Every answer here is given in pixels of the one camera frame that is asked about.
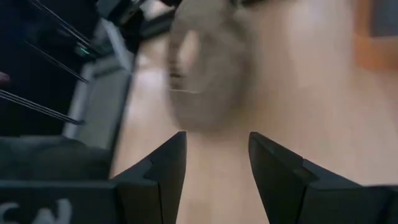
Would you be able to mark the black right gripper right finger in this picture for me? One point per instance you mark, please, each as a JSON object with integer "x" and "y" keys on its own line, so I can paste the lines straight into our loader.
{"x": 295, "y": 199}

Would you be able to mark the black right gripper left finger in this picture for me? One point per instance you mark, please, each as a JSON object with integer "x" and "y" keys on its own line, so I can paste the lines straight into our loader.
{"x": 161, "y": 186}

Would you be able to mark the grey denim cap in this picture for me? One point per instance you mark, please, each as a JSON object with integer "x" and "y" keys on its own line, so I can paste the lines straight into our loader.
{"x": 46, "y": 158}
{"x": 385, "y": 18}

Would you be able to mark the beige cap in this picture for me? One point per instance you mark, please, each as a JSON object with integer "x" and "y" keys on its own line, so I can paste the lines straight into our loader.
{"x": 211, "y": 77}

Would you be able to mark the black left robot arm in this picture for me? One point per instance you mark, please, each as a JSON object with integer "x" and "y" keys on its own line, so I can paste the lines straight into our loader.
{"x": 124, "y": 15}

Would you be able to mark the orange translucent bin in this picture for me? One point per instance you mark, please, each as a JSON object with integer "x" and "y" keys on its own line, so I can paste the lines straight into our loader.
{"x": 363, "y": 46}

